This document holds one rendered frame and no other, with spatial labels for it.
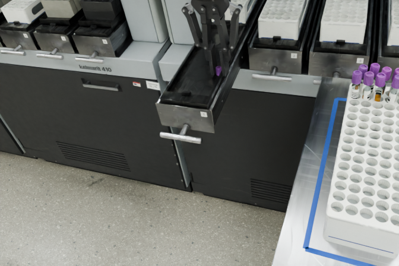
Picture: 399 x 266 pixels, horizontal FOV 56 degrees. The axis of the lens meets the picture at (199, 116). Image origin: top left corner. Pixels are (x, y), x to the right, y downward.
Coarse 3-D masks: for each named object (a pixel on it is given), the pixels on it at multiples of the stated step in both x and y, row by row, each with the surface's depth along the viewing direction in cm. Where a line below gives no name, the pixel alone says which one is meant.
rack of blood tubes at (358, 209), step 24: (360, 96) 67; (384, 96) 66; (360, 120) 64; (384, 120) 62; (360, 144) 61; (384, 144) 59; (336, 168) 56; (360, 168) 57; (384, 168) 57; (336, 192) 54; (360, 192) 53; (384, 192) 53; (336, 216) 51; (360, 216) 50; (384, 216) 51; (336, 240) 54; (360, 240) 52; (384, 240) 50
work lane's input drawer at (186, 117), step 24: (264, 0) 115; (240, 24) 104; (192, 48) 99; (216, 48) 100; (240, 48) 98; (192, 72) 93; (168, 96) 85; (192, 96) 84; (216, 96) 85; (168, 120) 88; (192, 120) 86; (216, 120) 86
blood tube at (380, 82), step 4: (380, 72) 63; (376, 76) 62; (380, 76) 62; (384, 76) 62; (376, 80) 63; (380, 80) 62; (384, 80) 62; (376, 84) 63; (380, 84) 63; (384, 84) 63; (376, 88) 64; (380, 88) 64; (376, 92) 64; (380, 92) 64; (376, 96) 65; (380, 96) 65; (376, 100) 65; (380, 100) 65; (376, 108) 67
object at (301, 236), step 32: (320, 96) 78; (320, 128) 71; (320, 160) 66; (320, 192) 61; (288, 224) 58; (320, 224) 57; (288, 256) 54; (320, 256) 53; (352, 256) 53; (384, 256) 52
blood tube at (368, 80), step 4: (368, 72) 63; (372, 72) 63; (364, 76) 64; (368, 76) 63; (372, 76) 62; (364, 80) 64; (368, 80) 63; (372, 80) 63; (364, 84) 64; (368, 84) 64; (364, 88) 65; (368, 88) 64; (364, 92) 65; (368, 92) 65; (364, 96) 66; (368, 96) 66
